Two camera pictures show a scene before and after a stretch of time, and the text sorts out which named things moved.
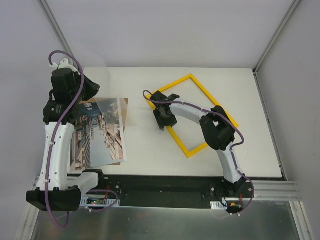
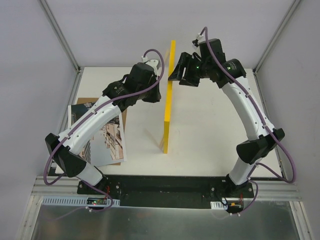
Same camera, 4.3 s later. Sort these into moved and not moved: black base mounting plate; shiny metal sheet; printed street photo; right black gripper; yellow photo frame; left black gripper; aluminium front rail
Moved: left black gripper; yellow photo frame; right black gripper
Not moved: shiny metal sheet; aluminium front rail; black base mounting plate; printed street photo
